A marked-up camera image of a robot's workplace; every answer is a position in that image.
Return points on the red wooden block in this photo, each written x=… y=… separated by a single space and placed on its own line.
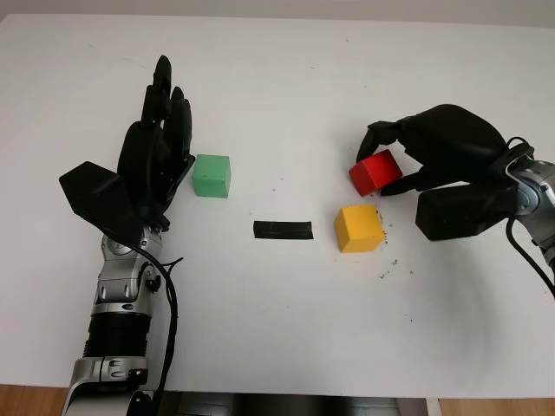
x=373 y=173

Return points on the dark robot torso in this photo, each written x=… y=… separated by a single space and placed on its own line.
x=303 y=407

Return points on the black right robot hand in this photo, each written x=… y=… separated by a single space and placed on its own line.
x=455 y=143

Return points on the yellow wooden block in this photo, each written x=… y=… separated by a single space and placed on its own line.
x=357 y=229

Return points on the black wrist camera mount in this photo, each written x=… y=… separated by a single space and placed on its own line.
x=99 y=190
x=455 y=212

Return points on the black tape strip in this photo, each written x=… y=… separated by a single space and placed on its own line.
x=282 y=230

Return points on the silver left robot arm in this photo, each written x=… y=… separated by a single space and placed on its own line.
x=117 y=290

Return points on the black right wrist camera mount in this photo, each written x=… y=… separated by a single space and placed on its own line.
x=455 y=212

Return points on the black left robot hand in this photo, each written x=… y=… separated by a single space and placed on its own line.
x=147 y=160

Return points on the green wooden block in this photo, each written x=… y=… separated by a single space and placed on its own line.
x=211 y=175

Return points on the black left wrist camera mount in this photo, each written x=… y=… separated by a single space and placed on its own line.
x=99 y=190

